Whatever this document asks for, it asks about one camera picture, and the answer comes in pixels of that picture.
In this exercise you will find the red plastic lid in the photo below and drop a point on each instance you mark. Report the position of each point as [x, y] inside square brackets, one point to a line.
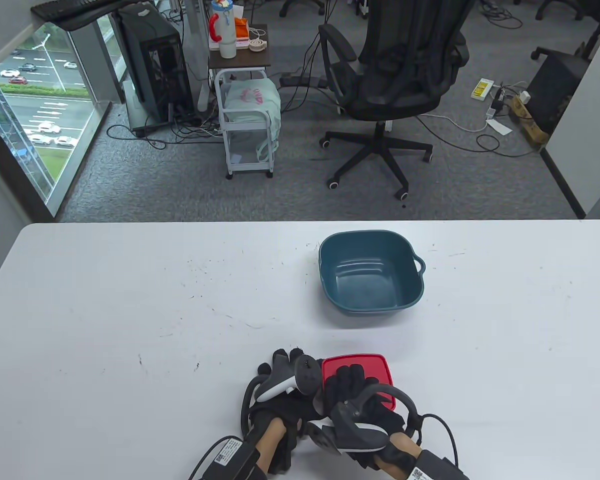
[364, 361]

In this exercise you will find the person's left hand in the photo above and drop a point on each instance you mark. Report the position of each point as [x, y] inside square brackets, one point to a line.
[280, 415]

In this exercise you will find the person's left forearm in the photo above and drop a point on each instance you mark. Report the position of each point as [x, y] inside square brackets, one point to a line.
[275, 442]

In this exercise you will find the black chair base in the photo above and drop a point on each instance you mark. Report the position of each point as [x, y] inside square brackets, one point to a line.
[549, 5]
[292, 6]

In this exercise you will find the white desk leg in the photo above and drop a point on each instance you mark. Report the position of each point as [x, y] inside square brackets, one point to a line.
[197, 50]

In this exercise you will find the white paper sheet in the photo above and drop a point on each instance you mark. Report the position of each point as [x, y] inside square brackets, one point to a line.
[499, 127]

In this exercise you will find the pale green bag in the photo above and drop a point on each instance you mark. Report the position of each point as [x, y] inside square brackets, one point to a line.
[252, 97]

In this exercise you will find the brown cardboard box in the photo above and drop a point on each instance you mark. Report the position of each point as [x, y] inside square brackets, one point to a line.
[529, 127]

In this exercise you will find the black power strip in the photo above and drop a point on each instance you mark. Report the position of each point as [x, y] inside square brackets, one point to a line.
[300, 80]

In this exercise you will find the glass window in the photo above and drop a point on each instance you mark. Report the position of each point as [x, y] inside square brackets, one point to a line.
[40, 100]

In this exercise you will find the orange packet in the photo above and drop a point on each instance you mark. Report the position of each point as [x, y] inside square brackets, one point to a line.
[241, 30]

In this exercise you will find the white cart with wooden top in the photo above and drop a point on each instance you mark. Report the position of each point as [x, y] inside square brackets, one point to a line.
[245, 60]

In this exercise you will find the white power strip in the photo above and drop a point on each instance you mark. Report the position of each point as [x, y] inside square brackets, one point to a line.
[492, 107]

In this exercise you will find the black computer tower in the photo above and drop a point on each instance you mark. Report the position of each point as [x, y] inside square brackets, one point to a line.
[155, 75]

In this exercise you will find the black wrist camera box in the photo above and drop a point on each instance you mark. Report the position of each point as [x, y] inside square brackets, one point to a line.
[230, 457]
[434, 467]

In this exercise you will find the black and white controller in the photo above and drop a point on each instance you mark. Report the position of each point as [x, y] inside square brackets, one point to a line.
[359, 430]
[280, 380]

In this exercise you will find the black keyboard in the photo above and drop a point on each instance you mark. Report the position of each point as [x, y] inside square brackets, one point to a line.
[65, 10]

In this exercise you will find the teal plastic basin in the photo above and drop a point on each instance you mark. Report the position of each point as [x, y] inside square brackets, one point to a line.
[364, 285]

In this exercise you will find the person's right hand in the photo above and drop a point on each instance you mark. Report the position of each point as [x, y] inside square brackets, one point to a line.
[344, 382]

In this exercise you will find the white power adapter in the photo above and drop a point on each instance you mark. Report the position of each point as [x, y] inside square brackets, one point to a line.
[524, 96]

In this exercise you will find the yellow and white box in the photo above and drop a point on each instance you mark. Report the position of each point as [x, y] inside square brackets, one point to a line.
[482, 90]

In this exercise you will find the black office chair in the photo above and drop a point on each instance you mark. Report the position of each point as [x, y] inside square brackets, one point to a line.
[389, 95]
[542, 52]

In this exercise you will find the black cabinet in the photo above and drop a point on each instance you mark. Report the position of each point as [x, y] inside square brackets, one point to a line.
[554, 90]

